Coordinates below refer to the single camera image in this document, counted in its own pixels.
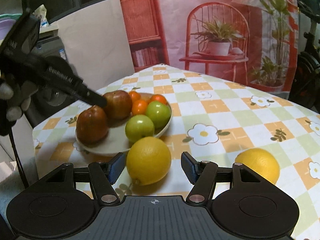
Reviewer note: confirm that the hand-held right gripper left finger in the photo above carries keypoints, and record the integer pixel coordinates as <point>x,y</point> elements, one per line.
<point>117,168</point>

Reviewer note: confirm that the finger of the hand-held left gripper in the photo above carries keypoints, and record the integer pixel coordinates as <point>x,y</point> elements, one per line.
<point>93,97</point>

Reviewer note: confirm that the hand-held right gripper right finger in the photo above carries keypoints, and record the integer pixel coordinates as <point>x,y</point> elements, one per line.
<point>189,168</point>

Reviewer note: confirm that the red apple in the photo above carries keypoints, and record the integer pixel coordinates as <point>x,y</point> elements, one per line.
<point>92,125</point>
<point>117,104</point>

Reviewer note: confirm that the yellow lemon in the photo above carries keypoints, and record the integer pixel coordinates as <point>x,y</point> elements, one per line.
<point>257,166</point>
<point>148,160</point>

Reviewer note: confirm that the beige round plate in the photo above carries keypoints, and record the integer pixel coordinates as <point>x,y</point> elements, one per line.
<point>115,135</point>

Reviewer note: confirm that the small tangerine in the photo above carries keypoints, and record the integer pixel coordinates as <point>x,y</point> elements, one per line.
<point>139,107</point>
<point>134,96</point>
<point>158,99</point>

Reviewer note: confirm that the green apple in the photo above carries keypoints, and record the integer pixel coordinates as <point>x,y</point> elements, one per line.
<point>139,128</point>
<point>158,113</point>

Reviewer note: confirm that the person's left hand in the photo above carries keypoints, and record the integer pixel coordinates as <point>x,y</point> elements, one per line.
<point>7,92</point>

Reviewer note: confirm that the grey washing machine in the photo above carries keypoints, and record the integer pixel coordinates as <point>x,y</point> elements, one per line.
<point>50,52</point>

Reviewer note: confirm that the purple plastic basin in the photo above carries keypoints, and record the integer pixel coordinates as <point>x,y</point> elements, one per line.
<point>8,26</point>

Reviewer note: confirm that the crumpled clear plastic packet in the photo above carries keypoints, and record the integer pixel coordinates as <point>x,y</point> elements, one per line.
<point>42,15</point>

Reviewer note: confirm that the checked floral tablecloth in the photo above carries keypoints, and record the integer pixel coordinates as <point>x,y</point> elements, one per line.
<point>225,105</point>

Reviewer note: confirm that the pink printed backdrop cloth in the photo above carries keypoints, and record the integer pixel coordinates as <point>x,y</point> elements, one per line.
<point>200,17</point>

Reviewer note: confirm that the black exercise bike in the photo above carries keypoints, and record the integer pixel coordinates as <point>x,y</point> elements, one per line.
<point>307,67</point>

